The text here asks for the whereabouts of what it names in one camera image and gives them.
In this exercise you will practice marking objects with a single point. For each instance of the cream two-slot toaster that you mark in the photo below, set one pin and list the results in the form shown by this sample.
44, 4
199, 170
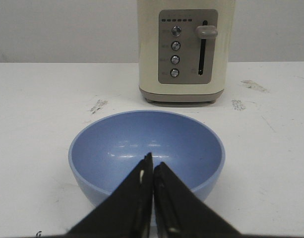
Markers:
183, 49

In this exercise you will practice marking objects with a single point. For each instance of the blue bowl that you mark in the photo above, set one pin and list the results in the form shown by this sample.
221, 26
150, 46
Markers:
105, 152

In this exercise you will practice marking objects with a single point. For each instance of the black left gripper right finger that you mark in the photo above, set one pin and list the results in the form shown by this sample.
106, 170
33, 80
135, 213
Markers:
180, 214

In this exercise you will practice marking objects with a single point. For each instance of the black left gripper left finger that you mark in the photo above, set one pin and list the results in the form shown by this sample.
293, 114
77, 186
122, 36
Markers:
126, 213

